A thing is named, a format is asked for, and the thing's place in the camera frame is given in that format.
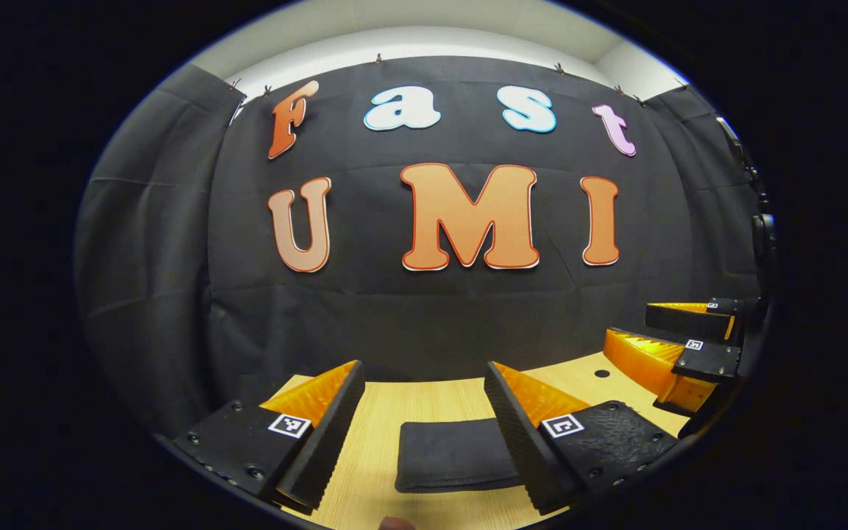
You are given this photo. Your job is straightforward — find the black stand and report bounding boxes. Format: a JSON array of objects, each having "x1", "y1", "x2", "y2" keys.
[{"x1": 715, "y1": 114, "x2": 778, "y2": 295}]

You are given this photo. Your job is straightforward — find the black jeans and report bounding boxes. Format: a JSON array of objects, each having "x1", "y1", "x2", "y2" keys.
[{"x1": 395, "y1": 418, "x2": 524, "y2": 494}]

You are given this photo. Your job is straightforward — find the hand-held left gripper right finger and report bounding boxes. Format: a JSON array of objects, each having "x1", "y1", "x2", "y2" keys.
[{"x1": 484, "y1": 361, "x2": 679, "y2": 516}]

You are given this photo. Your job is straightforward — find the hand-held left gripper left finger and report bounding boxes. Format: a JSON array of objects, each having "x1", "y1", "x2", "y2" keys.
[{"x1": 172, "y1": 359, "x2": 366, "y2": 515}]

